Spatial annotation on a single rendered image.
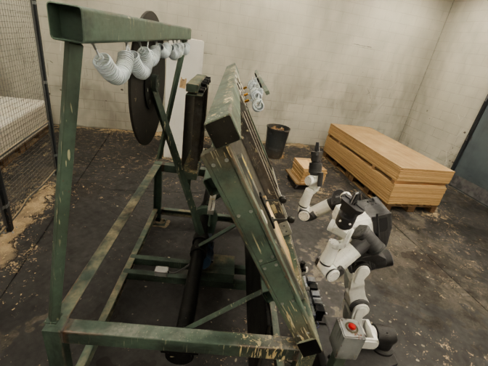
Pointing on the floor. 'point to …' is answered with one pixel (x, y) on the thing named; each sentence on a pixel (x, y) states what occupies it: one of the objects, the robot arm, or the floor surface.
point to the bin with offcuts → (276, 140)
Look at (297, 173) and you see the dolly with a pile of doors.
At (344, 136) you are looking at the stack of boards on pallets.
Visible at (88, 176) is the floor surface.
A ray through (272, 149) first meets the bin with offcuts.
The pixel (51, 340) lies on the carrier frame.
